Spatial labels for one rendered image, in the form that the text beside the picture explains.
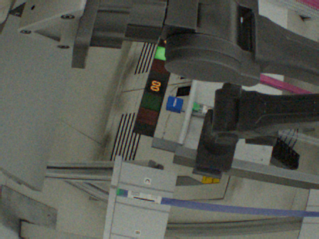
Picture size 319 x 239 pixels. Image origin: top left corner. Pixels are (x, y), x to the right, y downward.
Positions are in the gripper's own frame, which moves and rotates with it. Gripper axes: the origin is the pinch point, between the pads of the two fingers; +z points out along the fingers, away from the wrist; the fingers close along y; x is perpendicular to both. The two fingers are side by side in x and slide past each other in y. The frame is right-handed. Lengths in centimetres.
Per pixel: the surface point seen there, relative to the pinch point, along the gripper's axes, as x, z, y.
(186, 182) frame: 3.3, 8.3, -3.8
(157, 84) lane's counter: 13.5, 8.4, 14.3
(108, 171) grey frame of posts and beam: 19.6, 22.2, -1.8
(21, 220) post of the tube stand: 48, 65, -17
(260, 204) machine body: -19.2, 44.6, 3.6
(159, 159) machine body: 11, 57, 14
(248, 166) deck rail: -8.4, 6.2, 1.4
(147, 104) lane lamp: 14.2, 8.4, 9.9
